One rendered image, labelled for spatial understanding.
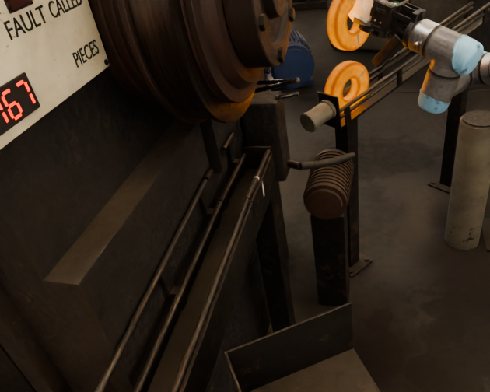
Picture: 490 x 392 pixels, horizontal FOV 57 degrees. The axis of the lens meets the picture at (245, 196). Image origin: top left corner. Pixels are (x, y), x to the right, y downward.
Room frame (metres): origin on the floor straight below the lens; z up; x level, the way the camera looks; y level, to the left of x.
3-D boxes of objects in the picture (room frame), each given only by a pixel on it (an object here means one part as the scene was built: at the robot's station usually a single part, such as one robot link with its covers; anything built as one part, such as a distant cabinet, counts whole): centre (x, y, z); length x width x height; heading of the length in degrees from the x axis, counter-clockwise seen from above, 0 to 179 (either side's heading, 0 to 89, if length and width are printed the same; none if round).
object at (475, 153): (1.23, -0.78, 0.26); 0.12 x 0.12 x 0.52
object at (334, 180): (1.11, -0.26, 0.27); 0.22 x 0.13 x 0.53; 158
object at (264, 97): (1.08, -0.08, 0.68); 0.11 x 0.08 x 0.24; 68
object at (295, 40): (3.10, -0.47, 0.17); 0.57 x 0.31 x 0.34; 178
